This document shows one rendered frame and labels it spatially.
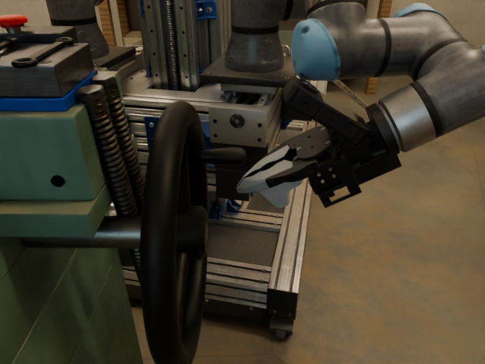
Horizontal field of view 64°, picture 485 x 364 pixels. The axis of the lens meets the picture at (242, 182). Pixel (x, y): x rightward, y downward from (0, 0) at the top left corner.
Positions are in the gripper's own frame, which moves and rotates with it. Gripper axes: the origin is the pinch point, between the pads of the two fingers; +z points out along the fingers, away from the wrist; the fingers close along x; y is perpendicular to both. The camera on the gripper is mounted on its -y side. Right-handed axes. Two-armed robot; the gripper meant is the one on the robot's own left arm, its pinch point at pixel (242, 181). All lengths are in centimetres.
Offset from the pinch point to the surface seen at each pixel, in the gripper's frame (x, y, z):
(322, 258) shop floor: 71, 86, 13
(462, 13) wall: 333, 122, -156
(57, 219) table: -16.1, -13.8, 12.3
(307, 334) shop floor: 35, 80, 22
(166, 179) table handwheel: -19.5, -13.7, -1.1
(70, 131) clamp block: -14.1, -19.8, 6.0
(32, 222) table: -16.1, -14.7, 14.7
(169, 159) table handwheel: -17.8, -14.4, -1.7
